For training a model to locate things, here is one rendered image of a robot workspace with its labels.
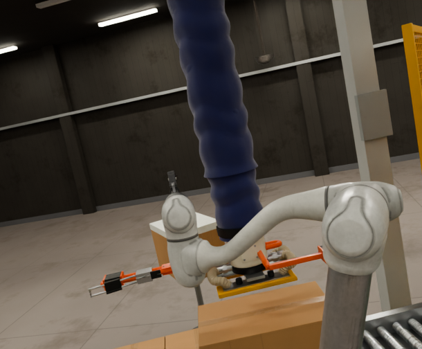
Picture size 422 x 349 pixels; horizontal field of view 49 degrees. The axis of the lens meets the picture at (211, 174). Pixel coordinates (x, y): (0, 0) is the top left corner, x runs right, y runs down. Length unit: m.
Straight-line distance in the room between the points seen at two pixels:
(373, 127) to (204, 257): 1.98
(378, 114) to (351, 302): 2.16
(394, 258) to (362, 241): 2.43
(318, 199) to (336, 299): 0.27
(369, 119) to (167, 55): 7.68
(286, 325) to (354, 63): 1.81
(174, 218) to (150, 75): 9.22
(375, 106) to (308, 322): 1.62
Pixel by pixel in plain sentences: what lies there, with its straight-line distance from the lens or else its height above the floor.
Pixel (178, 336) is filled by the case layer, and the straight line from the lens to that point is 3.03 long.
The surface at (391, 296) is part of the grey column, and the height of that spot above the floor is 0.36.
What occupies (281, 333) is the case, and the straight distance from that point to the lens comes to 2.02.
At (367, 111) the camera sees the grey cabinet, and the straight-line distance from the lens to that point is 3.14.
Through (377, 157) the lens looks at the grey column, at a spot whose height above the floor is 1.34.
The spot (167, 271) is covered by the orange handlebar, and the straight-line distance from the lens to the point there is 2.04.
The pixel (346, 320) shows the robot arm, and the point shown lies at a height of 1.34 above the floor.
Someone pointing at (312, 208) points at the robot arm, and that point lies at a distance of 1.25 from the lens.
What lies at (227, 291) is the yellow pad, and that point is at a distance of 1.98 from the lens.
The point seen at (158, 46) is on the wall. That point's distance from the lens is 10.48.
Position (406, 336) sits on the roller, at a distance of 2.69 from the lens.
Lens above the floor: 1.89
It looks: 8 degrees down
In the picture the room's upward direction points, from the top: 12 degrees counter-clockwise
